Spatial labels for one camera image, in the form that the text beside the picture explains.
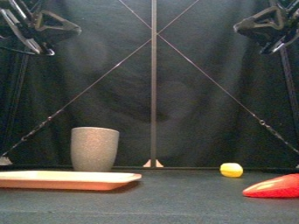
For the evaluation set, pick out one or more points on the dark side frame post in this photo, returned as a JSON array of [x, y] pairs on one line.
[[291, 87], [18, 96]]

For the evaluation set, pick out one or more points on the red toy food piece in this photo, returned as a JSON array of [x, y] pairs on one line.
[[277, 186]]

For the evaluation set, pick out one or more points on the yellow toy corn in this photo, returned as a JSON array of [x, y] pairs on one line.
[[231, 170]]

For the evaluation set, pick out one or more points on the vertical metal frame post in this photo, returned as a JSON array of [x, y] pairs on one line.
[[154, 87]]

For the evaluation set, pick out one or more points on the black backdrop cloth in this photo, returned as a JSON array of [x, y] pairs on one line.
[[202, 122]]

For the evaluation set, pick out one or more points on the small metal corner bracket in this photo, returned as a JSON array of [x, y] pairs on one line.
[[4, 161]]

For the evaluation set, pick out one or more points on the orange rectangular tray plate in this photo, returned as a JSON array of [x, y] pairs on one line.
[[66, 180]]

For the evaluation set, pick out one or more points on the grey speckled cup bowl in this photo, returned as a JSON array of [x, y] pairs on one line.
[[95, 148]]

